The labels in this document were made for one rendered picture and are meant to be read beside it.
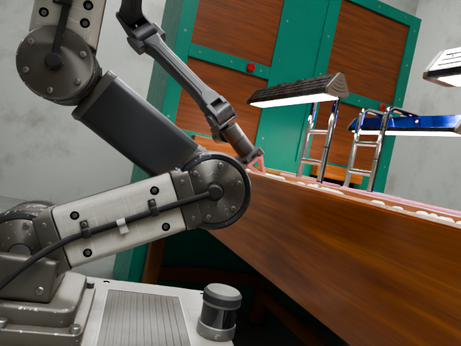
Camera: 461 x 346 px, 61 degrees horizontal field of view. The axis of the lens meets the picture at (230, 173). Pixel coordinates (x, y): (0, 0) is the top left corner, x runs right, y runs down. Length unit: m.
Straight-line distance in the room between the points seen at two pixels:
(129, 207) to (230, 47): 1.45
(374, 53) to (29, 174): 3.24
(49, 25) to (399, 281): 0.57
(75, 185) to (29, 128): 0.68
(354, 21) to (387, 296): 1.96
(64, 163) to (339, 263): 3.75
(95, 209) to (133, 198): 0.06
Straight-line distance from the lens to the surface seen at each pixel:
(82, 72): 0.63
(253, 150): 1.27
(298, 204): 0.70
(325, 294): 0.62
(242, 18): 2.03
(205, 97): 1.25
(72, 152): 4.16
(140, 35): 1.39
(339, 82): 1.27
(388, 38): 2.50
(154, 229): 0.63
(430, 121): 1.72
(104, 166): 4.13
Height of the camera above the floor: 0.79
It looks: 2 degrees down
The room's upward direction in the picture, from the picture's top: 12 degrees clockwise
